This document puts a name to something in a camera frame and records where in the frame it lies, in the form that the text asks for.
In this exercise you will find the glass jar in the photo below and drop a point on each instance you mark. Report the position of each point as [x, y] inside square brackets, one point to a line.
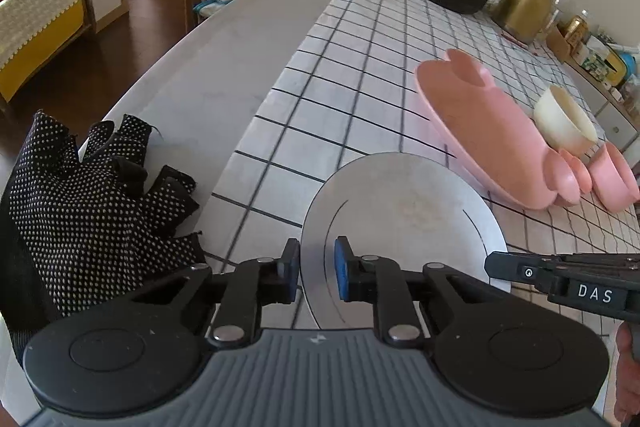
[570, 7]

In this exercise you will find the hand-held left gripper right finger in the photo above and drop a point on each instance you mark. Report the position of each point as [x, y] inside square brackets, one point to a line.
[342, 272]

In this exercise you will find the pink heart-shaped bowl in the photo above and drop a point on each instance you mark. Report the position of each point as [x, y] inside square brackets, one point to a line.
[467, 67]

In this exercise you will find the pink round bowl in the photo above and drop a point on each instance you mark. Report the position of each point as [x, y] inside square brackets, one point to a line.
[610, 179]

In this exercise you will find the pink bear-shaped plate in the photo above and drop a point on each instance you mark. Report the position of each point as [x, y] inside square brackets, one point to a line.
[475, 127]

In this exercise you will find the cream round bowl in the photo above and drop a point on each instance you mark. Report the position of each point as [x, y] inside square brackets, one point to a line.
[555, 122]

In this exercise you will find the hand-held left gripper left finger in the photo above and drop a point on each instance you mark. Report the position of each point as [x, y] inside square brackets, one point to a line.
[290, 277]

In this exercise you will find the cardboard box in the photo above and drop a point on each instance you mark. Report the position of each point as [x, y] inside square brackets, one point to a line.
[560, 44]

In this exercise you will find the pink stick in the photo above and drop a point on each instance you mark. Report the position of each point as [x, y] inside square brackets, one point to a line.
[510, 38]

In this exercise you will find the person's right hand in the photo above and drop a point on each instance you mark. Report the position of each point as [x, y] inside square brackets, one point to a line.
[631, 387]

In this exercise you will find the black white-dotted glove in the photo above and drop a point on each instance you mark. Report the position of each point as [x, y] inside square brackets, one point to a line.
[75, 207]

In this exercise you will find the wooden sideboard cabinet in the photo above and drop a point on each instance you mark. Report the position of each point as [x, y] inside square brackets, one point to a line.
[615, 117]

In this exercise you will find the white round plate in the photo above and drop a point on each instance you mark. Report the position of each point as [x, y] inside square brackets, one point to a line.
[400, 217]

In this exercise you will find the yellow blue container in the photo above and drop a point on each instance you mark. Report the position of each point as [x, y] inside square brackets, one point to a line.
[612, 67]

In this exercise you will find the white black-checked tablecloth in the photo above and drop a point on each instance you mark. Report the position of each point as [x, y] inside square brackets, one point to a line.
[350, 82]

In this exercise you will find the sofa with cream yellow cover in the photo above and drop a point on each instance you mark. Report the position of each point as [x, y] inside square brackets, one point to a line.
[35, 17]

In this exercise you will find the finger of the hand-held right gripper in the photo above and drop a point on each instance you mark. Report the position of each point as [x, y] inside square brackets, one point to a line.
[515, 269]

